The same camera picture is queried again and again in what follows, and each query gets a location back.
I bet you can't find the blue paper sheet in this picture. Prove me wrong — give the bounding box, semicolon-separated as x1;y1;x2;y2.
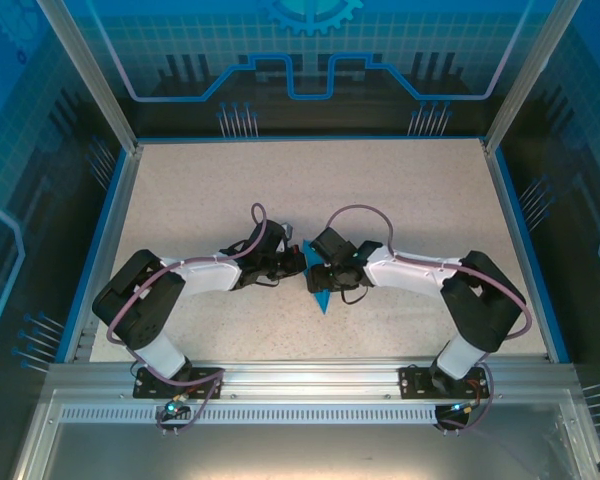
299;238;334;316

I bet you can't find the metal sheet tray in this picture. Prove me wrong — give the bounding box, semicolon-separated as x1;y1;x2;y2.
12;388;600;480

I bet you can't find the blue table edge strip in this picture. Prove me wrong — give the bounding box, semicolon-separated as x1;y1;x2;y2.
492;147;572;364
53;148;129;364

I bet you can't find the connector with green light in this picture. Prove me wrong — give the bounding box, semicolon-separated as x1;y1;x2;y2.
444;398;483;417
160;393;190;420

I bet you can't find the wide aluminium base rail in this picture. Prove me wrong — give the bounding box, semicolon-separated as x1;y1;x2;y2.
44;355;581;401

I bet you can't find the slotted grey cable duct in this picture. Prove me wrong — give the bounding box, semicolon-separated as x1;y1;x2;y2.
58;406;486;426

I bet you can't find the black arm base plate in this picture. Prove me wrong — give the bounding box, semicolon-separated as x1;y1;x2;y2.
133;366;225;400
398;363;491;400

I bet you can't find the aluminium table side rail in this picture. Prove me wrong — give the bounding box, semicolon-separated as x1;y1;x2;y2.
62;144;144;364
479;139;552;361

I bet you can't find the aluminium frame post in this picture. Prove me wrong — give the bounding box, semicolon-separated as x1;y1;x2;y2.
482;0;584;156
35;0;145;154

